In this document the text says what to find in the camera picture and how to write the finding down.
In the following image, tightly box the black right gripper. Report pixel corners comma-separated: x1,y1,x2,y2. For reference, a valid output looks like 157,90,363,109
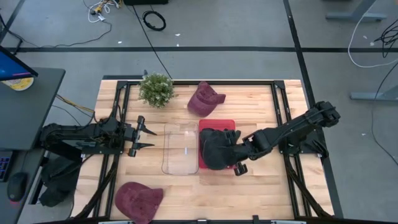
222,129,262,177

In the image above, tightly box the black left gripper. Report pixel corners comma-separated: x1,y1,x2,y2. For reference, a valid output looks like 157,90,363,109
123,115,158,157

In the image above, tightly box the dark grey corduroy cap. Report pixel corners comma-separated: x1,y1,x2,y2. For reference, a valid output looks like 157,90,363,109
198,127,246,172

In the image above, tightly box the maroon corduroy cap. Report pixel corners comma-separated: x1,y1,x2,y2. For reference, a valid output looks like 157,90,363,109
114,181,165,224
187,80,227,118

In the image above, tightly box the translucent red plastic bin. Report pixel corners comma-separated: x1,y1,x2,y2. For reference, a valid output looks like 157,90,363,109
198,119,236,170

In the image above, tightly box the green potted plant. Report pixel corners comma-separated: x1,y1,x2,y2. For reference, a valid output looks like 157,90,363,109
137,72,176,110

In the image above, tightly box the dark grey desk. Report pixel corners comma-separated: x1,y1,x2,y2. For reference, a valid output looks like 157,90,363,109
0,67,67,224

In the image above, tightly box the yellow white round roll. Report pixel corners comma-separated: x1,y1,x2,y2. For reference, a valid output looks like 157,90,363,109
1,77,35,92

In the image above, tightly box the black computer mouse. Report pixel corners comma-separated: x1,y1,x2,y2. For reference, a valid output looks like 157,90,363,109
6,171,29,203

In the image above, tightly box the black keyboard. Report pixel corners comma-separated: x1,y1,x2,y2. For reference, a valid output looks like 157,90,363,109
0,150,14,183

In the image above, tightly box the computer monitor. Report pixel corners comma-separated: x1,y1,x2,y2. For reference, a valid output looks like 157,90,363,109
0,45,39,82

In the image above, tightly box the grey desk foot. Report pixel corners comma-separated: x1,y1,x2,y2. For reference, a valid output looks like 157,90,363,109
349,85,398,102

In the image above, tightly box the grey desk leg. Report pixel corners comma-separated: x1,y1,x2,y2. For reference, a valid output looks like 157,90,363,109
325,0,388,23

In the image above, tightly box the clear plastic bin with handles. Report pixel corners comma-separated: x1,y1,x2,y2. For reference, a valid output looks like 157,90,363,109
160,121,200,175

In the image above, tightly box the black aluminium table frame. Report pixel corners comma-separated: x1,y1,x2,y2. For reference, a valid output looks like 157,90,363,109
71,80,345,224

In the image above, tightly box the long black floor cable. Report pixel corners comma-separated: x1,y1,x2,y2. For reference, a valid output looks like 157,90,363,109
132,4,173,80

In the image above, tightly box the coiled black cable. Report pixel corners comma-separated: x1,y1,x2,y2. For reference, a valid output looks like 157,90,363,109
142,9,167,32

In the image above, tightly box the white cable bundle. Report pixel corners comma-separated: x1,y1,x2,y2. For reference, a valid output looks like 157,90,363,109
81,0,121,24

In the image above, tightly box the white floor cable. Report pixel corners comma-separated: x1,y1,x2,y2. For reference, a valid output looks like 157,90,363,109
347,11,398,69

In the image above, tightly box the black cable bundle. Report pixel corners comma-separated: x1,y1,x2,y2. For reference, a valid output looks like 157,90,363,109
373,18,398,59

